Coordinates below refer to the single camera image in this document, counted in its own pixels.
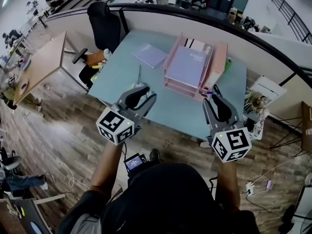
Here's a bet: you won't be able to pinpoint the pink desk organizer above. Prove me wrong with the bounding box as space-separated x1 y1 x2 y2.
163 32 229 101

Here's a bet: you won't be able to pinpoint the peach file box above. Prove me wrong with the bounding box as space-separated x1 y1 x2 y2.
201 41 229 95

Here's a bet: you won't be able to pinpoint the patterned white pot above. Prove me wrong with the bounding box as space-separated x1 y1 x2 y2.
242 115 266 141

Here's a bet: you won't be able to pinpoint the person's black shirt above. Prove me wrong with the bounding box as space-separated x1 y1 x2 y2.
55 163 261 234

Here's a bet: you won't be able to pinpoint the person's left forearm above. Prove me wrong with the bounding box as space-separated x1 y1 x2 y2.
89 141 124 194

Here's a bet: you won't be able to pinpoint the wooden table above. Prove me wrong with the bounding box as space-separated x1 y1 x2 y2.
12 31 68 106

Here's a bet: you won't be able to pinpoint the white box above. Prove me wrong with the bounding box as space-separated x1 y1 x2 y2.
250 75 288 101

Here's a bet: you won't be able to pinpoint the black metal railing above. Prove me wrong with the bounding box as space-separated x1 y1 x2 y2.
271 0 312 45

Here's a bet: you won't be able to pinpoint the person's right forearm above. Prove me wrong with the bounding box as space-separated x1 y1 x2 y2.
215 159 241 212

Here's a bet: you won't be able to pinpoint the black office chair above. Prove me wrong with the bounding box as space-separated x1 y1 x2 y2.
72 0 122 89

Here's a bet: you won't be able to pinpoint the orange bag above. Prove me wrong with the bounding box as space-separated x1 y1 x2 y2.
86 50 108 68

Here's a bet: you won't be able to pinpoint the wooden cabinet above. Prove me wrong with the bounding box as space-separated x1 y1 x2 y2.
300 100 312 154

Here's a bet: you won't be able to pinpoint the black wire stand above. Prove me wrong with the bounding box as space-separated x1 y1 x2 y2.
268 113 307 151

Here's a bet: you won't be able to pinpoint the green bottle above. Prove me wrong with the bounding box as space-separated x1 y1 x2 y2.
223 57 234 73

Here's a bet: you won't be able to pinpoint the person's black shoe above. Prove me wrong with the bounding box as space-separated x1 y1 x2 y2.
149 148 161 163

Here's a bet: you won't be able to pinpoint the black device with screen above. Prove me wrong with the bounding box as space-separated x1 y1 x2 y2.
123 153 148 173

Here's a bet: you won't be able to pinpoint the dried plant decoration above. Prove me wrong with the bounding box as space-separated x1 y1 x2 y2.
243 91 270 118

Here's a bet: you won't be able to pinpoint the white papers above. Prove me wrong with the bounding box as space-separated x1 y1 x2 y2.
184 38 213 56

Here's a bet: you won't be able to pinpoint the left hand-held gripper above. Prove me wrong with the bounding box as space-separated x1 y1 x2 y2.
95 64 158 146

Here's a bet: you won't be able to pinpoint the purple notebook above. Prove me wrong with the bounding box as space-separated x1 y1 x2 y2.
167 45 210 89
131 43 168 69

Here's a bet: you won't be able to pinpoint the white cable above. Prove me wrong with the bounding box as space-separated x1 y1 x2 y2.
23 111 91 190

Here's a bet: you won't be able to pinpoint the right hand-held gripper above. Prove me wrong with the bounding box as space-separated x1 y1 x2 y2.
199 83 253 163

